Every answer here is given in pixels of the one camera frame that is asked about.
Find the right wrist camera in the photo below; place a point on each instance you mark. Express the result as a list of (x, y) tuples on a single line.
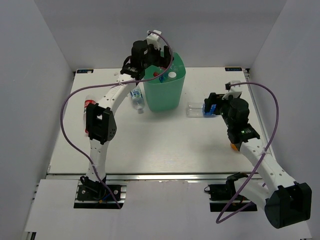
[(234, 89)]

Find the orange juice bottle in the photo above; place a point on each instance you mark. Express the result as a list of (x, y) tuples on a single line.
[(234, 147)]

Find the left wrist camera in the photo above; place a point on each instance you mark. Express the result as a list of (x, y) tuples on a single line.
[(154, 39)]

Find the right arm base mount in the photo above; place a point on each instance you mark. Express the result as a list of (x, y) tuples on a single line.
[(220, 194)]

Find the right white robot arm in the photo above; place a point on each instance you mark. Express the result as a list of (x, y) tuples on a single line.
[(284, 200)]

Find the bottle red label upright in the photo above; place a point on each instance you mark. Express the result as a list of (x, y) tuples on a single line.
[(90, 99)]

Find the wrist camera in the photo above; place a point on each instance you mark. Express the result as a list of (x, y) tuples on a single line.
[(234, 89), (154, 39)]

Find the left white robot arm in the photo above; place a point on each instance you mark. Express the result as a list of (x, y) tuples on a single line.
[(100, 117)]

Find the bottle green blue label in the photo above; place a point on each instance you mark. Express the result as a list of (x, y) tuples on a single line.
[(137, 99)]

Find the crushed bottle blue label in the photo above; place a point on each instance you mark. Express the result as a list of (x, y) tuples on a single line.
[(173, 68)]

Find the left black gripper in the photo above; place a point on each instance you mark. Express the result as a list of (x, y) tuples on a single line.
[(163, 62)]

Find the green plastic bin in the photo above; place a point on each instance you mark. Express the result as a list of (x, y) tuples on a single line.
[(164, 96)]

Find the clear bottle blue label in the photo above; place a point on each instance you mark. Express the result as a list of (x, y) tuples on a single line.
[(197, 110)]

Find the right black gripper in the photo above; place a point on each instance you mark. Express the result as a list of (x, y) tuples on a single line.
[(216, 99)]

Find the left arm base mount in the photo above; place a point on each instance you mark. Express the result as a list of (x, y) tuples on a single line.
[(93, 195)]

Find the aluminium frame rail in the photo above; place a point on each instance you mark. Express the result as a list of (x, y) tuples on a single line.
[(151, 177)]

